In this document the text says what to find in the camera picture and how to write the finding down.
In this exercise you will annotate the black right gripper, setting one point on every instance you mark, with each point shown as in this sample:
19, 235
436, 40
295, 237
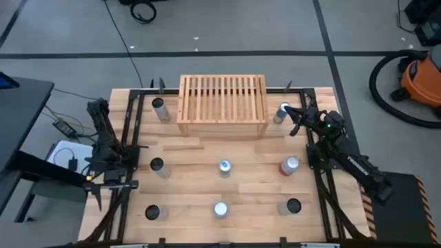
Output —
311, 118

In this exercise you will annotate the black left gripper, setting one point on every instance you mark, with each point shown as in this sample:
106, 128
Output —
111, 175

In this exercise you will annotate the blue energy drink can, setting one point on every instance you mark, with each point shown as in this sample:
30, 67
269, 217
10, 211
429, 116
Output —
279, 117
225, 167

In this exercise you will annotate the red and white soda can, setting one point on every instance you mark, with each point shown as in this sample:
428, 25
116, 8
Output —
289, 164

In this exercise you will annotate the silver can with black lid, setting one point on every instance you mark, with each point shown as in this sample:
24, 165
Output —
162, 169
162, 112
291, 206
155, 212

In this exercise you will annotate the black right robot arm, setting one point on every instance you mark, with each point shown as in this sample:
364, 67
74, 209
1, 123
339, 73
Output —
358, 169

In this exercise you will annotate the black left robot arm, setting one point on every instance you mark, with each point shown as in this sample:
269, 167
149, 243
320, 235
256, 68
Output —
103, 137

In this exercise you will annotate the wooden slatted shelf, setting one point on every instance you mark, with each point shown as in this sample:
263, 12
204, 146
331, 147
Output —
222, 103

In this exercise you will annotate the small black plug adapter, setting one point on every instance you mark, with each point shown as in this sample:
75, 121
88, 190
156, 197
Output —
72, 164

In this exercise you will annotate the white flat box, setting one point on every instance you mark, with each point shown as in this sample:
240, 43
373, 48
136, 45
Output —
61, 162

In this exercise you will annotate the black power brick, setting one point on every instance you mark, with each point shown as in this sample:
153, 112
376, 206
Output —
64, 128

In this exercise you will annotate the orange shop vacuum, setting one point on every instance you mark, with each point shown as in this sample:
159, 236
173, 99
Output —
420, 82
372, 84

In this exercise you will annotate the black desk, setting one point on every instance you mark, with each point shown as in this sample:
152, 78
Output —
8, 137

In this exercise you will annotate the black hazard-striped floor mat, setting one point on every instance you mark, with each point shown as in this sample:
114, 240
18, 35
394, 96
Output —
403, 213

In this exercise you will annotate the blue lit screen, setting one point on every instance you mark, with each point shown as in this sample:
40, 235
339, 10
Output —
5, 82

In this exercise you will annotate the black equipment case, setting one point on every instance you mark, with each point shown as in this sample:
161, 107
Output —
423, 8
430, 34

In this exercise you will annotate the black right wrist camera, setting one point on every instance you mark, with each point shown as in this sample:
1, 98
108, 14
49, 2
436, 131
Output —
332, 120

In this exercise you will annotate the white edge bracket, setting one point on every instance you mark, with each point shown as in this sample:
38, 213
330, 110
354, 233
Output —
129, 246
320, 246

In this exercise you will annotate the black aluminium table frame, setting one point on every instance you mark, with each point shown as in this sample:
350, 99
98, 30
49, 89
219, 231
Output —
165, 91

